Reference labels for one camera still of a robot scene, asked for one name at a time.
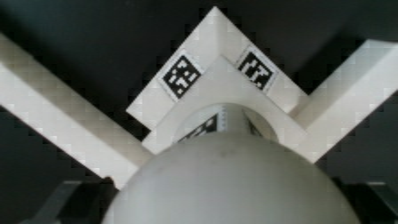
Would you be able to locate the white front fence wall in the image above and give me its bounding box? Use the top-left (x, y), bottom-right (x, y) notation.
top-left (0, 33), bottom-right (152, 188)

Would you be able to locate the white lamp base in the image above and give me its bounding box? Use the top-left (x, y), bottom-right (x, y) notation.
top-left (126, 9), bottom-right (307, 153)

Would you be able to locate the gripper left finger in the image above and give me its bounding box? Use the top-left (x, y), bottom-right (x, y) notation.
top-left (17, 177), bottom-right (118, 224)

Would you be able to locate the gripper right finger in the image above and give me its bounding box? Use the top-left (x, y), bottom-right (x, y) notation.
top-left (333, 178), bottom-right (398, 224)

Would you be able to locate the white lamp bulb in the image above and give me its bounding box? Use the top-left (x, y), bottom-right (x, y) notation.
top-left (102, 104), bottom-right (360, 224)

